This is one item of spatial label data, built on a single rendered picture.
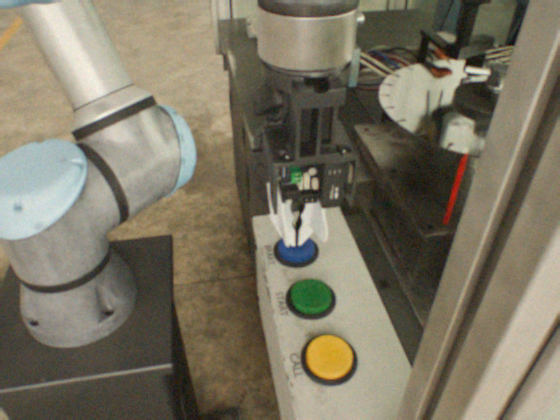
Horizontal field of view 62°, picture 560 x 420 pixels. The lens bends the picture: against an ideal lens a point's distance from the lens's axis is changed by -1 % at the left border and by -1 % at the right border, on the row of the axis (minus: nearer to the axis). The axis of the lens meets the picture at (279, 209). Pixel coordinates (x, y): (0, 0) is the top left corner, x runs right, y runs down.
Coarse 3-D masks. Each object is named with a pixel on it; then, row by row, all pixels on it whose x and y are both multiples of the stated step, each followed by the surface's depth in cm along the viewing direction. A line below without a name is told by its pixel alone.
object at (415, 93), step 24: (408, 72) 78; (432, 72) 78; (456, 72) 78; (384, 96) 71; (408, 96) 71; (432, 96) 71; (408, 120) 65; (432, 120) 65; (456, 120) 65; (480, 120) 65; (456, 144) 60; (480, 144) 60
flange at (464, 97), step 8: (456, 88) 71; (464, 88) 70; (472, 88) 70; (480, 88) 67; (488, 88) 67; (456, 96) 69; (464, 96) 68; (472, 96) 68; (480, 96) 68; (488, 96) 67; (496, 96) 66; (456, 104) 68; (464, 104) 67; (472, 104) 66; (480, 104) 66; (488, 104) 66; (472, 112) 66; (480, 112) 65; (488, 112) 65
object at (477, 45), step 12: (468, 12) 66; (468, 24) 67; (456, 36) 70; (468, 36) 68; (480, 36) 73; (456, 48) 69; (468, 48) 70; (480, 48) 71; (492, 48) 73; (456, 60) 70; (468, 60) 75; (480, 60) 73
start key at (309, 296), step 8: (304, 280) 47; (312, 280) 47; (296, 288) 47; (304, 288) 47; (312, 288) 47; (320, 288) 47; (328, 288) 47; (296, 296) 46; (304, 296) 46; (312, 296) 46; (320, 296) 46; (328, 296) 46; (296, 304) 45; (304, 304) 45; (312, 304) 45; (320, 304) 45; (328, 304) 46; (304, 312) 45; (312, 312) 45; (320, 312) 45
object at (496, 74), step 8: (496, 64) 67; (504, 64) 67; (464, 72) 67; (472, 72) 67; (480, 72) 66; (488, 72) 66; (496, 72) 65; (504, 72) 65; (488, 80) 67; (496, 80) 66; (496, 88) 66
